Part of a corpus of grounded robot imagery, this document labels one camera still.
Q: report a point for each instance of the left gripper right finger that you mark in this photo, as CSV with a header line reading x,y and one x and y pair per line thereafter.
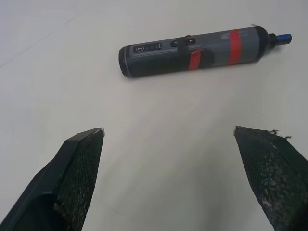
x,y
272,173

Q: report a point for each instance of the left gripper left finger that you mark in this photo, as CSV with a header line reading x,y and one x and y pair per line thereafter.
x,y
72,173

